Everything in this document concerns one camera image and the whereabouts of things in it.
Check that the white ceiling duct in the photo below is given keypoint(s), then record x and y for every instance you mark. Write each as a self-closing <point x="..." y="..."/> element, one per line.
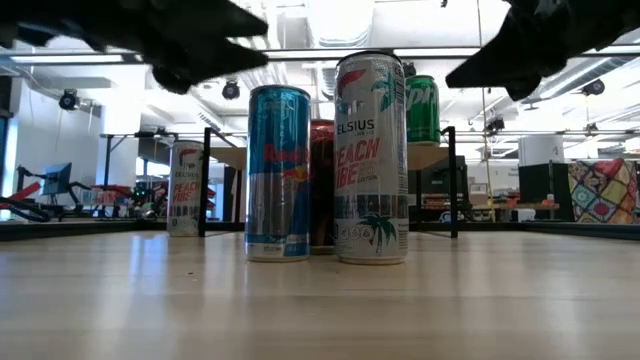
<point x="340" y="22"/>

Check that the white box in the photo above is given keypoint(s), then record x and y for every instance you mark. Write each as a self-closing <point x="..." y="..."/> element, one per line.
<point x="540" y="150"/>

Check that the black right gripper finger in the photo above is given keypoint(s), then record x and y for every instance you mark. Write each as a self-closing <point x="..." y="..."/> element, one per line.
<point x="500" y="65"/>

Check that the red can with dark figure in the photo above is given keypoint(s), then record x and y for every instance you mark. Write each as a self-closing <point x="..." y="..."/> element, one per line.
<point x="322" y="200"/>

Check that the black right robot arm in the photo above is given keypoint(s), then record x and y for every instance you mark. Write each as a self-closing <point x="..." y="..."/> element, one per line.
<point x="615" y="15"/>

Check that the green Sprite can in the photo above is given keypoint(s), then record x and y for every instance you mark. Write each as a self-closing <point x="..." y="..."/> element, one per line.
<point x="424" y="115"/>

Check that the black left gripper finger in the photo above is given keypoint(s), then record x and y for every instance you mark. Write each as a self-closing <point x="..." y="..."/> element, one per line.
<point x="235" y="20"/>
<point x="225" y="60"/>

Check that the blue silver Red Bull can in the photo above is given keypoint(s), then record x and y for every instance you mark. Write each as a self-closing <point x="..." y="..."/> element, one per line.
<point x="277" y="200"/>

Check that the black background rig frame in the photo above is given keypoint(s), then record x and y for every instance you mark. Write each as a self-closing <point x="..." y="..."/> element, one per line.
<point x="107" y="160"/>

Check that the colourful patchwork quilt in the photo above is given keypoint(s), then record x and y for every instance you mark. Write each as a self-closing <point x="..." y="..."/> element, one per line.
<point x="602" y="192"/>

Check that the black ceiling spotlight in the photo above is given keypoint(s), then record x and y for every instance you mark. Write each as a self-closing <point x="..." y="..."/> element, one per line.
<point x="495" y="125"/>
<point x="593" y="87"/>
<point x="69" y="99"/>
<point x="410" y="69"/>
<point x="230" y="90"/>

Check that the wooden shelf with black frame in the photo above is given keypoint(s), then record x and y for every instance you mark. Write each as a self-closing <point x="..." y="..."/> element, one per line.
<point x="425" y="156"/>

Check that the black computer monitor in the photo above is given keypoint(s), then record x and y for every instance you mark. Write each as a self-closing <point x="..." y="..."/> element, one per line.
<point x="535" y="182"/>

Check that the black cabinet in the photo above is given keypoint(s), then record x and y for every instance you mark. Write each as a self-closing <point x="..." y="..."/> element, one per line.
<point x="435" y="175"/>

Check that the black monitor stand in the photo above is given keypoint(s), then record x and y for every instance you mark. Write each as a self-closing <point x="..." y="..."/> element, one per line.
<point x="20" y="182"/>

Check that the black aluminium table frame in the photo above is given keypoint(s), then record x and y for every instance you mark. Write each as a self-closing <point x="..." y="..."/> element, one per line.
<point x="75" y="229"/>

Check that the white Celsius Peach Vibe can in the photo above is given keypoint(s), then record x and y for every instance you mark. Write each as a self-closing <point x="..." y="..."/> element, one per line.
<point x="182" y="200"/>
<point x="370" y="200"/>

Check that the computer monitor with blue screen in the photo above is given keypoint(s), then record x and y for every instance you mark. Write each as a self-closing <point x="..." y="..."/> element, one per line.
<point x="56" y="179"/>

